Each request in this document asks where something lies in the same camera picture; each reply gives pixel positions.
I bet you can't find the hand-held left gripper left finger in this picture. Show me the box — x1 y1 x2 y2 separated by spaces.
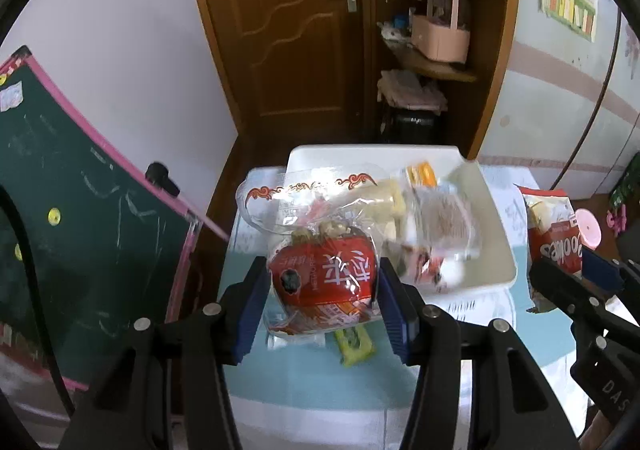
59 256 274 450

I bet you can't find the person's right hand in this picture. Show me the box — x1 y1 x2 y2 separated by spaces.
580 410 623 450

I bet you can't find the black cable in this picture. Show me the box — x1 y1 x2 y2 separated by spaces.
0 186 77 417

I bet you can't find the green chalkboard pink frame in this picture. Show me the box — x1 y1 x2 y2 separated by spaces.
0 46 232 392

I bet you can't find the pile of clothes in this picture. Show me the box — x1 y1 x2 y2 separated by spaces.
606 164 640 236

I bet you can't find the white paper note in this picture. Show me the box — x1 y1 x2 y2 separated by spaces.
0 82 26 112

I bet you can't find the yellow noodle packet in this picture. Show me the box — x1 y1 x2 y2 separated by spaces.
345 179 407 232

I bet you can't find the brown wooden door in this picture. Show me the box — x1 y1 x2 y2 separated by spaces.
181 0 382 172

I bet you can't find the white orange snack packet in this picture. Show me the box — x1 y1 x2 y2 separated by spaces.
403 160 442 191

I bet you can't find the brown wooden shelf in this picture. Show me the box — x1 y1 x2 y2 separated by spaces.
366 0 522 162

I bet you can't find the pink plastic stool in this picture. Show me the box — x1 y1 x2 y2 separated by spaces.
573 208 602 252

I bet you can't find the pink storage basket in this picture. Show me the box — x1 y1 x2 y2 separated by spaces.
410 0 472 66

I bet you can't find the green yellow snack bar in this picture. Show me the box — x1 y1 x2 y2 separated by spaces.
333 326 376 369

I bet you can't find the red white snack packet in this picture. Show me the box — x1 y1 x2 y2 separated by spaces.
396 249 449 294

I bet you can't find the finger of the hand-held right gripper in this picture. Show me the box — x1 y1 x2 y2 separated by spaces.
581 246 640 303
528 259 608 331

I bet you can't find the black chalkboard clip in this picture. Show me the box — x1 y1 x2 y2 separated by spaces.
144 162 181 197

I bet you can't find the white plastic bin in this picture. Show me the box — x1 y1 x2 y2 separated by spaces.
286 145 519 299

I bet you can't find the clear plastic bag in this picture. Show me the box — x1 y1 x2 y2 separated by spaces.
236 169 417 350

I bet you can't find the folded pink cloth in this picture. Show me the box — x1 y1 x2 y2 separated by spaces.
376 69 449 113

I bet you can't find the brown snack packet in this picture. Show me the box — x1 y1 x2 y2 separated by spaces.
411 186 484 264

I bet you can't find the black box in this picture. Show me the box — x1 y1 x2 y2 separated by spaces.
384 106 442 145

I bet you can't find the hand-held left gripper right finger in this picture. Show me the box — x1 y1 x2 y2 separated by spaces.
377 257 584 450

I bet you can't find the red cookie bag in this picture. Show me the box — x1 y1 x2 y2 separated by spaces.
515 184 587 314

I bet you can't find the floral sliding wardrobe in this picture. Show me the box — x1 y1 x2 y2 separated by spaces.
470 0 640 203

